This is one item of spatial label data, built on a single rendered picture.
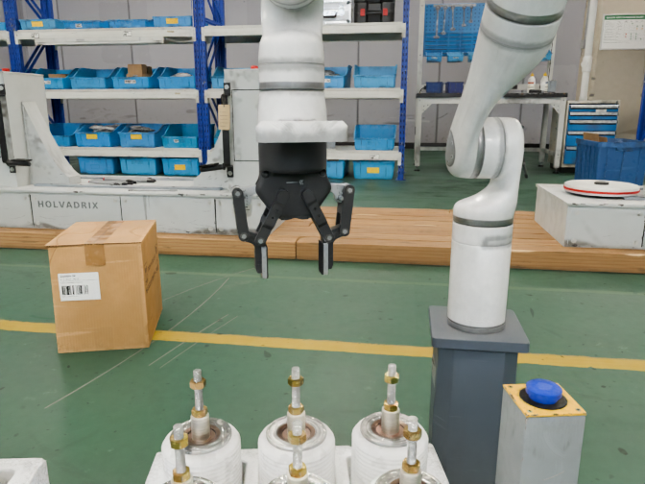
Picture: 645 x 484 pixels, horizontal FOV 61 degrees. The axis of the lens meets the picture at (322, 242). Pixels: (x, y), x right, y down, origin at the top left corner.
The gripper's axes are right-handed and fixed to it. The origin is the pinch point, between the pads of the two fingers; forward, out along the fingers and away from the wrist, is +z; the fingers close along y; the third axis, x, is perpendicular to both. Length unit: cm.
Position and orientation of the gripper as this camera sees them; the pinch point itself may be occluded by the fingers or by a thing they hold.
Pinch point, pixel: (294, 263)
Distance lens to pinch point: 63.9
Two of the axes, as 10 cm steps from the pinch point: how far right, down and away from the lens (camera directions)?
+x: 2.1, 2.3, -9.5
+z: 0.0, 9.7, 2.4
